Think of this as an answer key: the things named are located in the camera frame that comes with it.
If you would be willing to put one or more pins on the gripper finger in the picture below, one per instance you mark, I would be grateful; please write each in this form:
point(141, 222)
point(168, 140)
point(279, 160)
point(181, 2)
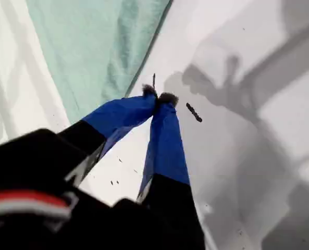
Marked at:
point(117, 117)
point(166, 145)

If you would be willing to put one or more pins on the pale green T-shirt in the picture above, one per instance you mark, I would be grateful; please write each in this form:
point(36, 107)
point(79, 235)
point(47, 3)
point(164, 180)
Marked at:
point(91, 52)

